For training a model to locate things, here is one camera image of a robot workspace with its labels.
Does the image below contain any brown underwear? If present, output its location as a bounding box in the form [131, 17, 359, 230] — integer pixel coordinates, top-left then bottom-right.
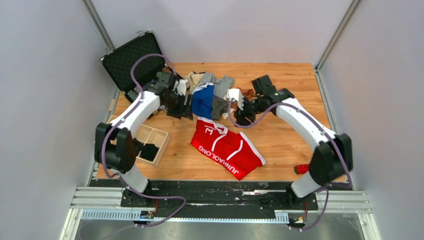
[239, 88, 255, 100]

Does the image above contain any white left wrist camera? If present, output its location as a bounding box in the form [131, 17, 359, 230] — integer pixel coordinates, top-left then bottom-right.
[173, 79, 190, 96]

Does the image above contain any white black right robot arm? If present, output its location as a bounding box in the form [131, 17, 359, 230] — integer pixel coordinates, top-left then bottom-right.
[226, 75, 353, 209]

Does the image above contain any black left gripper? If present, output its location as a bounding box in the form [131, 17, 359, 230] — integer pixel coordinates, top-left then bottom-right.
[162, 92, 194, 121]

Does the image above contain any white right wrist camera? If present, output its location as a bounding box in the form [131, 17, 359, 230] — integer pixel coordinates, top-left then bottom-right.
[226, 88, 244, 110]

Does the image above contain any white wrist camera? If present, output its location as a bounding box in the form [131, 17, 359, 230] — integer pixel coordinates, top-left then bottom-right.
[226, 88, 244, 110]
[173, 79, 190, 96]

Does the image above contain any blue underwear white waistband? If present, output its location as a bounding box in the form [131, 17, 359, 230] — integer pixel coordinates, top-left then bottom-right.
[192, 83, 215, 120]

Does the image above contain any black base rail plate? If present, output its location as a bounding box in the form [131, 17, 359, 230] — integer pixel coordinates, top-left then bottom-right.
[88, 178, 353, 220]

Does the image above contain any rolled black underwear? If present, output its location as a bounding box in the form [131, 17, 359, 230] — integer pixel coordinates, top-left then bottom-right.
[139, 143, 159, 162]

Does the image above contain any grey striped underwear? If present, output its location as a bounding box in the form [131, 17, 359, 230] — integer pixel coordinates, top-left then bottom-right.
[198, 73, 235, 99]

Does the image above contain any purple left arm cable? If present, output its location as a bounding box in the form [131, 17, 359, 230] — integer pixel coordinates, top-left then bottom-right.
[100, 53, 187, 229]

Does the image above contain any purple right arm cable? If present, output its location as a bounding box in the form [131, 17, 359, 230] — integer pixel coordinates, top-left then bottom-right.
[227, 97, 354, 232]

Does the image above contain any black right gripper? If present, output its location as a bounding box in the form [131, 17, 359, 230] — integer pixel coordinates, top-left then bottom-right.
[233, 97, 264, 128]

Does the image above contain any grey-green underwear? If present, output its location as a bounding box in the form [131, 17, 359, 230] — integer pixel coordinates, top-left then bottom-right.
[211, 96, 229, 121]

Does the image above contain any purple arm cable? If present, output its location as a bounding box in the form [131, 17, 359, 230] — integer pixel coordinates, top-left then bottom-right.
[100, 53, 187, 229]
[227, 97, 354, 232]

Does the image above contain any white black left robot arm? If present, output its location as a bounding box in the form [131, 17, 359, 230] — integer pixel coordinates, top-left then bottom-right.
[94, 72, 191, 207]

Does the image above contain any black pinstriped underwear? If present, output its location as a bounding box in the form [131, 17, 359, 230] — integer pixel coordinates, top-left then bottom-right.
[133, 138, 145, 157]

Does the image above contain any red glitter lint roller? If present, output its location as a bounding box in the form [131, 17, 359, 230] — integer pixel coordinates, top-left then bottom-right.
[294, 164, 310, 175]

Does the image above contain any beige underwear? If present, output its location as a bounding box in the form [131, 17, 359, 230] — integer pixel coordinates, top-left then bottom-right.
[184, 71, 205, 92]

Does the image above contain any wooden compartment tray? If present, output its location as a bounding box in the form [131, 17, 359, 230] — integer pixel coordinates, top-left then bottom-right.
[105, 114, 172, 168]

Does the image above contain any black aluminium poker chip case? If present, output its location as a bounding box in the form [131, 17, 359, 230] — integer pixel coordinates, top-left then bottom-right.
[100, 31, 173, 103]

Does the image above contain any red underwear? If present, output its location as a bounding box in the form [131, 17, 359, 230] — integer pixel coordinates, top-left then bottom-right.
[190, 116, 267, 181]

